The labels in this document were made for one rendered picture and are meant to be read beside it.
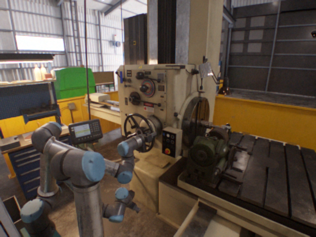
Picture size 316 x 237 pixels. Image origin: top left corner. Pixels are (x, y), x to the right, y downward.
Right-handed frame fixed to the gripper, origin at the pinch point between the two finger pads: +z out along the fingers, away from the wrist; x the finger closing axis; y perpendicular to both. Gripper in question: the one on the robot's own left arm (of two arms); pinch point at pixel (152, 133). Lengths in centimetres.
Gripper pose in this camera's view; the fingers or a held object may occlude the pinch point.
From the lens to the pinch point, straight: 128.5
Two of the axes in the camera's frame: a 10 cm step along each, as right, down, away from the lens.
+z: 6.1, -2.5, 7.5
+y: -2.0, -9.7, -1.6
